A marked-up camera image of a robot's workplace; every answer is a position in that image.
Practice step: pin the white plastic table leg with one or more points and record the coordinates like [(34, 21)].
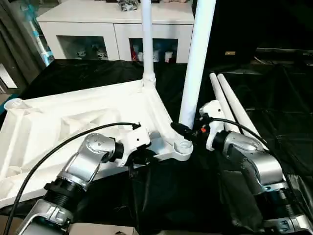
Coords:
[(234, 103), (147, 39), (220, 98), (198, 58)]

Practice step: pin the black work mat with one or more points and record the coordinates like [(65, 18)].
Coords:
[(274, 98)]

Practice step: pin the white upturned plastic table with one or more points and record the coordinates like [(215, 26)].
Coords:
[(49, 132)]

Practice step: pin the black case with yellow label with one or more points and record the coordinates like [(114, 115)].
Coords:
[(254, 24)]

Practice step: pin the beige plush toy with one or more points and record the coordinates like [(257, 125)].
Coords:
[(177, 1)]

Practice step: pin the white glass-door cabinet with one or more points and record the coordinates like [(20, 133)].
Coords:
[(107, 19)]

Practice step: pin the grey crumpled object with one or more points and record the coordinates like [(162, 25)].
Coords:
[(128, 5)]

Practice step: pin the teal floor mat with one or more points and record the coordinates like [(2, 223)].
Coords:
[(6, 97)]

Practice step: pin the grey curtain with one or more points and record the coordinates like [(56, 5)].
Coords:
[(17, 34)]

